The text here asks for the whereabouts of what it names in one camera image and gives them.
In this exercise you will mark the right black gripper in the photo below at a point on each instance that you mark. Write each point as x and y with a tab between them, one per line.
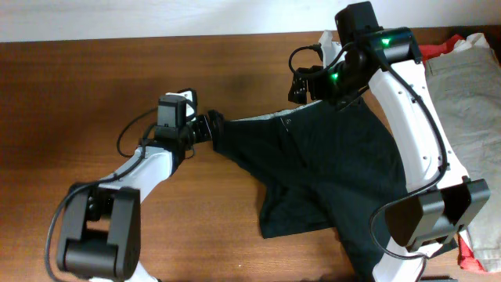
299	88

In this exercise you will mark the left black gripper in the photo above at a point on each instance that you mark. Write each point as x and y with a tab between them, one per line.
214	126

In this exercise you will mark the black shorts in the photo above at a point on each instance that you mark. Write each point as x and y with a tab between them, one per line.
322	168

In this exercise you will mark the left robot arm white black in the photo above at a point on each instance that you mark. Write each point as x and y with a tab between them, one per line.
100	235

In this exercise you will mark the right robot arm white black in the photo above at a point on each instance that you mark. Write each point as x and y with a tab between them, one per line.
441	199

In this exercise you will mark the khaki grey shorts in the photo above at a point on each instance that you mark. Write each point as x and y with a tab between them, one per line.
465	90

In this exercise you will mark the white garment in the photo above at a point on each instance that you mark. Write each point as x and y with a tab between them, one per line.
473	41

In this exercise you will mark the red garment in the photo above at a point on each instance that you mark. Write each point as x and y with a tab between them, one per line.
466	259

